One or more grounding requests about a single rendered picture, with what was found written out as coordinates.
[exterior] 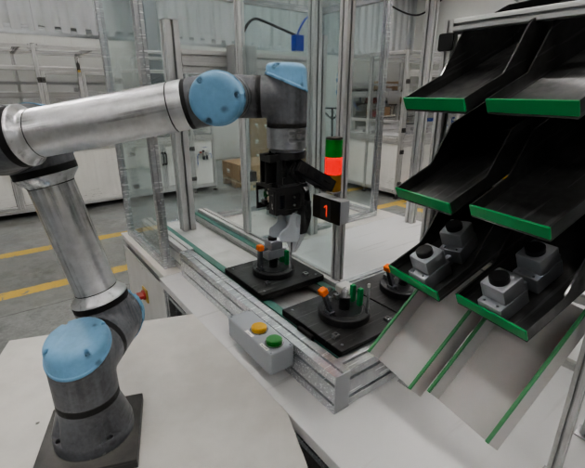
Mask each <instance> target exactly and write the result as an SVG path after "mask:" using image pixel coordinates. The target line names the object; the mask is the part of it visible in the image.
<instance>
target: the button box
mask: <svg viewBox="0 0 585 468"><path fill-rule="evenodd" d="M255 322H264V321H263V320H262V319H261V318H259V317H258V316H257V315H255V313H254V312H253V311H252V310H247V311H244V312H241V313H239V314H236V315H234V316H231V317H228V326H229V335H230V336H231V337H232V338H233V339H234V340H235V341H236V342H237V343H238V344H239V345H240V346H241V347H242V348H243V349H244V350H245V351H246V352H247V353H248V354H249V355H250V356H251V357H252V358H253V359H254V360H255V361H256V362H257V363H258V364H259V365H260V366H261V367H262V368H263V369H264V370H265V371H266V372H268V373H269V374H270V375H272V374H275V373H277V372H279V371H282V370H284V369H286V368H288V367H290V366H292V365H293V344H292V343H290V342H289V341H288V340H287V339H285V338H284V337H283V336H282V335H281V334H279V333H278V332H277V331H275V330H274V329H273V328H272V327H270V326H269V325H268V324H267V323H266V322H264V323H265V324H266V331H265V332H263V333H254V332H252V325H253V324H254V323H255ZM271 334H277V335H279V336H281V337H282V344H281V345H280V346H277V347H271V346H268V345H267V342H266V338H267V337H268V336H269V335H271Z"/></svg>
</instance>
